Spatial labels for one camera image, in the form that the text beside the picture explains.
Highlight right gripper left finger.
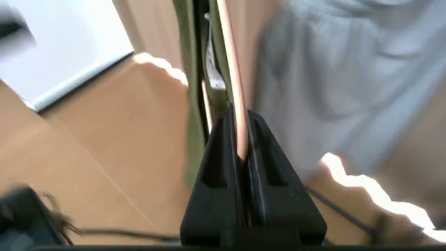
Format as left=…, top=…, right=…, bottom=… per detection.
left=180, top=103, right=247, bottom=246

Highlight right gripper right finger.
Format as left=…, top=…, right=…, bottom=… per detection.
left=246, top=109, right=328, bottom=246

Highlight pink clothes hanger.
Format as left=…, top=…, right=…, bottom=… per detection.
left=200, top=0, right=250, bottom=162

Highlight green garment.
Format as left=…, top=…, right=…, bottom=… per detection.
left=171, top=0, right=235, bottom=191

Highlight pale grey shorts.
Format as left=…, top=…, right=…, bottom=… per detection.
left=251, top=0, right=446, bottom=177

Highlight beige curtain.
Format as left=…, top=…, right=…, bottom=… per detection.
left=111, top=0, right=446, bottom=231

